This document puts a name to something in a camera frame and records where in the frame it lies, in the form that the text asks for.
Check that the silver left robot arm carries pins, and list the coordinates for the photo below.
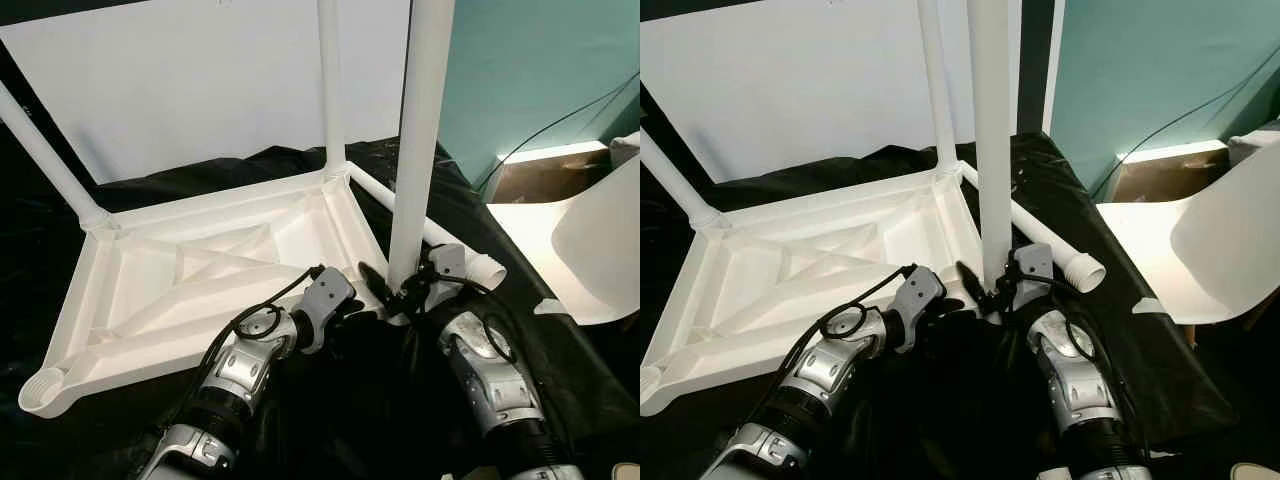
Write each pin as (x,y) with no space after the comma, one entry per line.
(820,380)
(240,380)

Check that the grey cushion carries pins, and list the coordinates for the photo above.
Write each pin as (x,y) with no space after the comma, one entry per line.
(626,150)
(1255,148)

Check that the white plastic chair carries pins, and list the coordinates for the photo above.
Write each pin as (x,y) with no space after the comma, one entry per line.
(1210,250)
(590,250)

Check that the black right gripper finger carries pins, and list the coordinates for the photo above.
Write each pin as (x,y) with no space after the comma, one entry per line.
(973,280)
(377,282)

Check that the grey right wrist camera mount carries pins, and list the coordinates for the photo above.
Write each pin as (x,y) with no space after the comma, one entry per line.
(1033,262)
(447,262)

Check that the white plastic table leg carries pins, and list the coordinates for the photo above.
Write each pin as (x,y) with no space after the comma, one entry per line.
(480,262)
(938,90)
(675,180)
(1070,262)
(420,130)
(50,150)
(332,90)
(993,130)

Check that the white plastic table top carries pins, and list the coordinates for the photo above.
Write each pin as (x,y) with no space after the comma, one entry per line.
(180,270)
(790,270)

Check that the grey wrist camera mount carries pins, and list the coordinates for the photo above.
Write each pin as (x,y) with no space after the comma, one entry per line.
(915,300)
(1033,262)
(325,300)
(447,262)

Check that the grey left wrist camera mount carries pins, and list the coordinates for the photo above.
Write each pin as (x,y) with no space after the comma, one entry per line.
(325,300)
(915,300)

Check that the brown cardboard box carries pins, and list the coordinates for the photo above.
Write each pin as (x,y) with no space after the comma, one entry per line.
(1160,180)
(540,180)

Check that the white tape piece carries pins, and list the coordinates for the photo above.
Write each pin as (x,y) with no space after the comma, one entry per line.
(550,306)
(1148,306)

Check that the black plastic sheet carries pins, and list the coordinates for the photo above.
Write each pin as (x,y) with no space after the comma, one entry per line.
(560,370)
(1160,370)

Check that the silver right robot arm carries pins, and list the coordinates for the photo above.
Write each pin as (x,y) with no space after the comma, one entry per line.
(1080,380)
(500,380)

